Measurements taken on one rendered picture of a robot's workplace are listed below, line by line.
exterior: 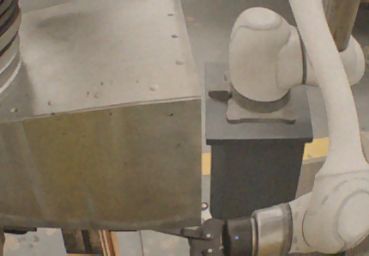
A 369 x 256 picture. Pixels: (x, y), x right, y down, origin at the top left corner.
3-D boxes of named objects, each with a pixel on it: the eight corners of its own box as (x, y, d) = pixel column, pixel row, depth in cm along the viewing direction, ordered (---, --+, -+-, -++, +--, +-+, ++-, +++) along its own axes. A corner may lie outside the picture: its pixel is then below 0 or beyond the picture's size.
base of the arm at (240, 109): (208, 73, 179) (207, 56, 175) (289, 76, 178) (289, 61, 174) (208, 124, 166) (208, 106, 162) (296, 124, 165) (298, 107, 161)
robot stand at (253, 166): (204, 228, 231) (204, 61, 182) (280, 222, 230) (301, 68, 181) (202, 282, 211) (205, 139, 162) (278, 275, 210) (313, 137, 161)
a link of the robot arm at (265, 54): (226, 59, 174) (224, -4, 159) (292, 63, 174) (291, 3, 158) (232, 103, 162) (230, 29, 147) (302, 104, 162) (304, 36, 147)
